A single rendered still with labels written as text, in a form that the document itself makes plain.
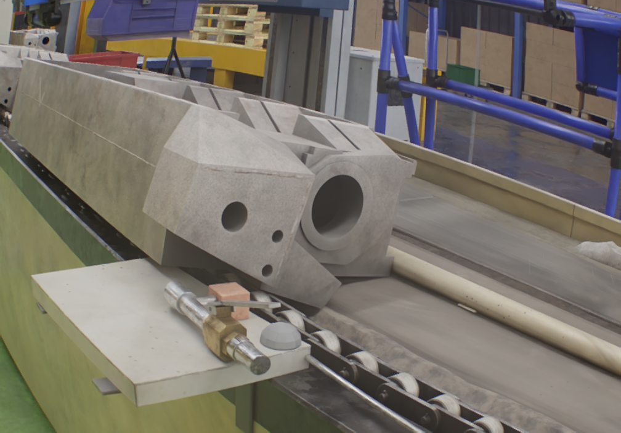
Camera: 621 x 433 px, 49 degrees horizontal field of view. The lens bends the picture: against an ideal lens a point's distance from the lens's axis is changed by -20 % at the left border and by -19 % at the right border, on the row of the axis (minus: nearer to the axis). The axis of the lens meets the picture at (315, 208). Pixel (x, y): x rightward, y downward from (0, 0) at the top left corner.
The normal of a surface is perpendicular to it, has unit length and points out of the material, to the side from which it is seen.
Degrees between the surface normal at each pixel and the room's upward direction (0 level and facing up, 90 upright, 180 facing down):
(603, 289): 0
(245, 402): 90
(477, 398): 43
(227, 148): 38
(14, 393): 0
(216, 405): 90
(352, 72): 90
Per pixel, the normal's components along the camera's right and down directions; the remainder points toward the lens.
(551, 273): 0.08, -0.96
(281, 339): 0.07, -0.37
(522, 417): -0.51, -0.55
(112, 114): -0.77, -0.07
